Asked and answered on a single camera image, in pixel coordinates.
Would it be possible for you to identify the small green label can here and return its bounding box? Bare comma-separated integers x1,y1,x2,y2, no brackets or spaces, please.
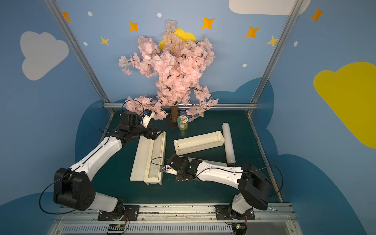
177,115,189,130

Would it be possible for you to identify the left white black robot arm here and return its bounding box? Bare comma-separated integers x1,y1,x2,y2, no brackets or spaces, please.
53,109,162,213

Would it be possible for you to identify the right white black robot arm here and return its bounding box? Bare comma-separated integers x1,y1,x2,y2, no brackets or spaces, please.
166,154,272,218

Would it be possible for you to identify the small circuit board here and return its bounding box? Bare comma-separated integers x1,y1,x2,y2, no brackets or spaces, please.
106,223,125,235

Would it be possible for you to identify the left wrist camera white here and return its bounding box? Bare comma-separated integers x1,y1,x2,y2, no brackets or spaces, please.
142,109,155,128

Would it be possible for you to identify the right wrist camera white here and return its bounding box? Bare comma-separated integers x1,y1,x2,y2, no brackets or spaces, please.
160,165,178,175

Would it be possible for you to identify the aluminium front rail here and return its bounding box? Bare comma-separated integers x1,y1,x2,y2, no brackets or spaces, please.
48,203,303,235

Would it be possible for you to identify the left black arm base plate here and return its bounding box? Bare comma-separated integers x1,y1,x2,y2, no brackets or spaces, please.
98,205,140,221

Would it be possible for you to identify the white dispenser lid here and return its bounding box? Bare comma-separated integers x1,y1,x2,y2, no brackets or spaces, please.
130,136,153,182
188,157,227,167

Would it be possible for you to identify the pink cherry blossom tree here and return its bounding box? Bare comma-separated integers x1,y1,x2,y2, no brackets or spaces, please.
118,20,218,120

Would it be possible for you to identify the plastic wrap roll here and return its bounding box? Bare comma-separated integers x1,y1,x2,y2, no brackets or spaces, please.
222,122,236,165

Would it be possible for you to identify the white wrap dispenser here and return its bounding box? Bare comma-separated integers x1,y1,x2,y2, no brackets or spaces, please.
173,131,225,156
144,132,166,186

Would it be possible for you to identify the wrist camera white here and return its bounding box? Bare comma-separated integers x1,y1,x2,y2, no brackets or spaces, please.
160,165,178,175
142,109,155,128

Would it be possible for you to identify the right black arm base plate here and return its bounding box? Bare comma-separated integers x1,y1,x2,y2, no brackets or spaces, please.
214,205,255,220

